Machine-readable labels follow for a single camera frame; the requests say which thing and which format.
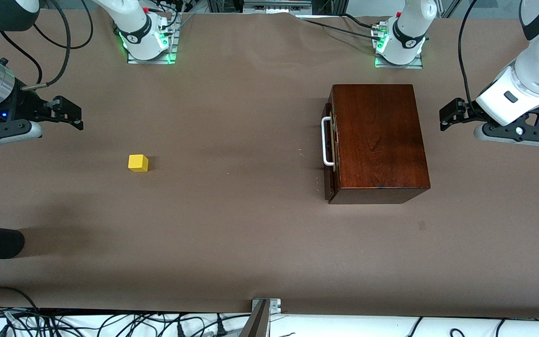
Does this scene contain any yellow wooden block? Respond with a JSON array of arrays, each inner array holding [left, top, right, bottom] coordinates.
[[128, 154, 149, 173]]

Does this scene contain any wooden drawer with metal handle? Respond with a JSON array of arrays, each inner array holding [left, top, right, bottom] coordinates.
[[321, 103, 340, 203]]

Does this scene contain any dark brown wooden cabinet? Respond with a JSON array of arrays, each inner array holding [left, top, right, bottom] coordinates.
[[326, 84, 431, 205]]

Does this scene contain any metal bar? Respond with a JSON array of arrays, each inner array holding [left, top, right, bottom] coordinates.
[[239, 300, 270, 337]]

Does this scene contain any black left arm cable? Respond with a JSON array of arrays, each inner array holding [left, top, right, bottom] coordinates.
[[458, 0, 480, 115]]

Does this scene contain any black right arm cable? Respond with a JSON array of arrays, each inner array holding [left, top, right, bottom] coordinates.
[[0, 0, 95, 90]]

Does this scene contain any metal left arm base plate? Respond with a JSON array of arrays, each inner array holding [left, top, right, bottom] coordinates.
[[374, 21, 424, 69]]

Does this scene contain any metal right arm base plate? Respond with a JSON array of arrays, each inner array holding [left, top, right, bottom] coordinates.
[[127, 23, 179, 65]]

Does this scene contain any black cable to arm base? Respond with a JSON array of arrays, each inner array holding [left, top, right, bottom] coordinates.
[[298, 13, 388, 42]]

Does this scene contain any tangled black cable bundle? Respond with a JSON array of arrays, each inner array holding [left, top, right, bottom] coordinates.
[[0, 286, 298, 337]]

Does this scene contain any aluminium frame rail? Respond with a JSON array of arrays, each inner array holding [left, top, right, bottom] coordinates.
[[206, 0, 347, 15]]

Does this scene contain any small metal bracket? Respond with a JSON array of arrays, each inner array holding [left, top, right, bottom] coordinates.
[[251, 298, 281, 313]]

